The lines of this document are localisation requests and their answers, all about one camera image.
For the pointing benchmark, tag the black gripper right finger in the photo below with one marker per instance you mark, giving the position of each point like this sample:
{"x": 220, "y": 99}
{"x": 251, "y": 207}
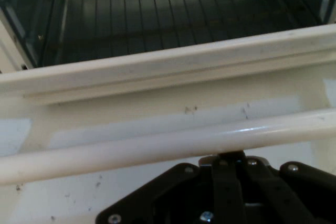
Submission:
{"x": 275, "y": 195}

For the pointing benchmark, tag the cream toaster oven body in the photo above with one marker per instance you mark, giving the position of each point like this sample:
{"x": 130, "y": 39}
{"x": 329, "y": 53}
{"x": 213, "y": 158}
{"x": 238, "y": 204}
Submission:
{"x": 15, "y": 3}

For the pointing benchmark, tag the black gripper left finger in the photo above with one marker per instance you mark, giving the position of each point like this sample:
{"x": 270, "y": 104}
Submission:
{"x": 157, "y": 190}

